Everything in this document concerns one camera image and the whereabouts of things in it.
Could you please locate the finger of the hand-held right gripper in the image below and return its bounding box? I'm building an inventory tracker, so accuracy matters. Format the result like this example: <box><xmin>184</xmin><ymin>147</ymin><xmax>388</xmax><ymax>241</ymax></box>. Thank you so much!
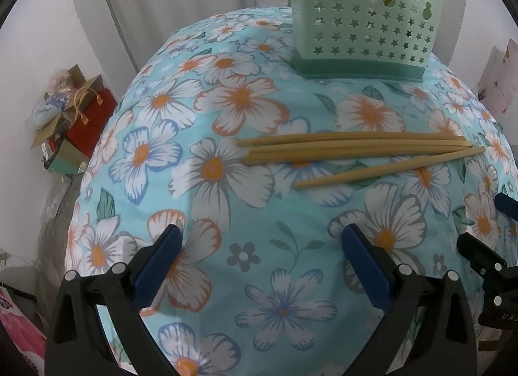
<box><xmin>494</xmin><ymin>192</ymin><xmax>518</xmax><ymax>225</ymax></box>
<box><xmin>457</xmin><ymin>232</ymin><xmax>507</xmax><ymax>280</ymax></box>

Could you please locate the teal gift box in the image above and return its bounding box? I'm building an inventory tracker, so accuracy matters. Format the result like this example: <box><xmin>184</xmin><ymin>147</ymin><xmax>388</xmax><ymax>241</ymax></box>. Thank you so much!
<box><xmin>45</xmin><ymin>139</ymin><xmax>90</xmax><ymax>176</ymax></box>

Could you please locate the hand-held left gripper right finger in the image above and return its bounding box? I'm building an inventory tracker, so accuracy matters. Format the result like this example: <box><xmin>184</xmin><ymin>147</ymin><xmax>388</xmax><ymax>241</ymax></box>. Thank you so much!
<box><xmin>341</xmin><ymin>223</ymin><xmax>474</xmax><ymax>376</ymax></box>

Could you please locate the white plastic bag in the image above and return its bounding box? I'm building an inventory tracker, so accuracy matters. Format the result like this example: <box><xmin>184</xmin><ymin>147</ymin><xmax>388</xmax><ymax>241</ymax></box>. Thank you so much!
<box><xmin>25</xmin><ymin>72</ymin><xmax>69</xmax><ymax>128</ymax></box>

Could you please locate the green perforated utensil holder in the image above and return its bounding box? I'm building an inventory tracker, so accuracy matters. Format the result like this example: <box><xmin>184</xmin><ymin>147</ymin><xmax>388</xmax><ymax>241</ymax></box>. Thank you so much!
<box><xmin>288</xmin><ymin>0</ymin><xmax>447</xmax><ymax>84</ymax></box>

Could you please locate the pale printed paper sheet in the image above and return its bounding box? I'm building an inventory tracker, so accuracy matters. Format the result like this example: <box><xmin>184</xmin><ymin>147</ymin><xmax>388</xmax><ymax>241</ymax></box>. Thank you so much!
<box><xmin>478</xmin><ymin>38</ymin><xmax>518</xmax><ymax>115</ymax></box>

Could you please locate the blue floral blanket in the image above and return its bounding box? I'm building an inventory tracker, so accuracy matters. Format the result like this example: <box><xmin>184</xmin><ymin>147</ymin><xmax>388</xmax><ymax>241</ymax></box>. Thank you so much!
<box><xmin>65</xmin><ymin>6</ymin><xmax>518</xmax><ymax>376</ymax></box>

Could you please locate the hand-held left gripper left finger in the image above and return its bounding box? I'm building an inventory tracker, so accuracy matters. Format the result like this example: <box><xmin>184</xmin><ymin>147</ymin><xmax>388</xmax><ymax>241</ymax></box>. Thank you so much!
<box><xmin>45</xmin><ymin>224</ymin><xmax>183</xmax><ymax>376</ymax></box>

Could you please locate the red gift bag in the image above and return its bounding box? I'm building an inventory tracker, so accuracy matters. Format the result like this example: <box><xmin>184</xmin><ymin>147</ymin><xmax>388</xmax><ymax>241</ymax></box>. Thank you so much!
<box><xmin>66</xmin><ymin>88</ymin><xmax>119</xmax><ymax>158</ymax></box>

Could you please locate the grey shaggy rug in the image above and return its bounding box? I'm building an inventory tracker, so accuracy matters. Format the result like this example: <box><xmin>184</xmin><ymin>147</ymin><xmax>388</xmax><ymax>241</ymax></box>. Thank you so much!
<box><xmin>34</xmin><ymin>186</ymin><xmax>82</xmax><ymax>279</ymax></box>

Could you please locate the pink printed bag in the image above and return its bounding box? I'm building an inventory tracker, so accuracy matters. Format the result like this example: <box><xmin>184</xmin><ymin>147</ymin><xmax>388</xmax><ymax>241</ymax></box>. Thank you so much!
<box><xmin>0</xmin><ymin>287</ymin><xmax>47</xmax><ymax>376</ymax></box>

